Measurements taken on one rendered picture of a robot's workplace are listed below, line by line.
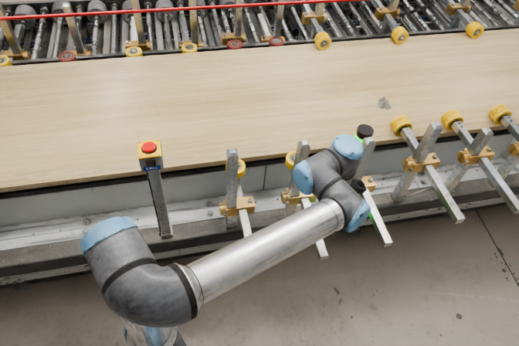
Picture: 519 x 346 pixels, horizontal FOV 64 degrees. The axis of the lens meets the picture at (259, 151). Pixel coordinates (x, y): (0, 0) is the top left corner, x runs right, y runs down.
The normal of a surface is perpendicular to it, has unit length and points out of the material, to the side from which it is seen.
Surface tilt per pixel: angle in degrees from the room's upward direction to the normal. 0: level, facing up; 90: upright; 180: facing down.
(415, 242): 0
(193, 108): 0
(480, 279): 0
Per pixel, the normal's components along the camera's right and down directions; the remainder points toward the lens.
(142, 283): 0.16, -0.55
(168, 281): 0.24, -0.72
